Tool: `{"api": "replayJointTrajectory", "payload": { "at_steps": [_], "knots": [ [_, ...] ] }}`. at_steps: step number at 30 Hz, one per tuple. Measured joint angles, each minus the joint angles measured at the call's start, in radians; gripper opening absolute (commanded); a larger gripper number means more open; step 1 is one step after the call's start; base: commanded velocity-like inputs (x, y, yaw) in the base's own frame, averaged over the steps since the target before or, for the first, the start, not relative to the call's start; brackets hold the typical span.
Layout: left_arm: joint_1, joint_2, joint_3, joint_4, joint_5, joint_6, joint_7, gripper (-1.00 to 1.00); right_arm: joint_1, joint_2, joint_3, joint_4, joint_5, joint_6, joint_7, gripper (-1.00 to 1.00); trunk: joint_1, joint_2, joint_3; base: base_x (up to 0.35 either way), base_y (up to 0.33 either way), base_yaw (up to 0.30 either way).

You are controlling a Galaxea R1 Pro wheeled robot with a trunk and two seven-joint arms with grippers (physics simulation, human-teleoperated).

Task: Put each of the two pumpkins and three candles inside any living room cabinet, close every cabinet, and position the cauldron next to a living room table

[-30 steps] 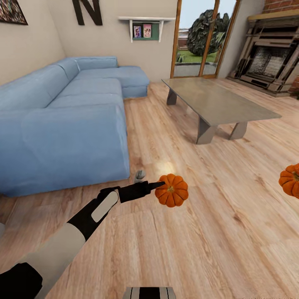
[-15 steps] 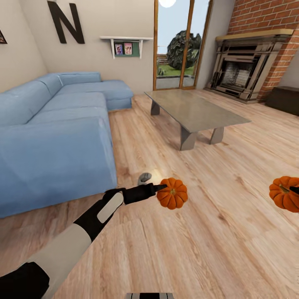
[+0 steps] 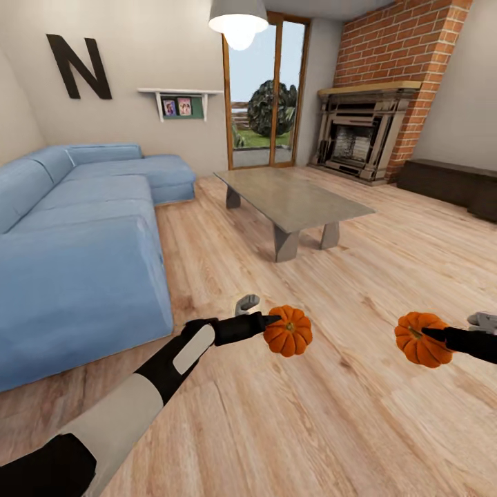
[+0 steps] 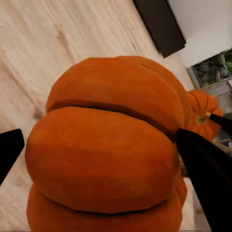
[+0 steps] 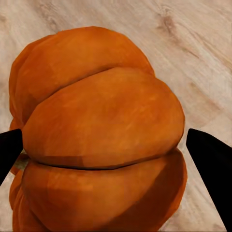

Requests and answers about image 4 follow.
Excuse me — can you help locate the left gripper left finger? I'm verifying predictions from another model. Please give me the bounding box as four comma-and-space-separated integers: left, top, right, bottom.
0, 129, 25, 186

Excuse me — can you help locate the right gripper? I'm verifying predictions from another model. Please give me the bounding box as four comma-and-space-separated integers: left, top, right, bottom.
210, 114, 232, 139

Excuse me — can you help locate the pumpkin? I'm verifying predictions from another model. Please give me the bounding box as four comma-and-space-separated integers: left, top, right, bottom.
25, 56, 195, 232
186, 88, 223, 143

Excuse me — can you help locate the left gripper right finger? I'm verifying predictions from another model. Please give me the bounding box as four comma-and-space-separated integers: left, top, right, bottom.
176, 129, 232, 232

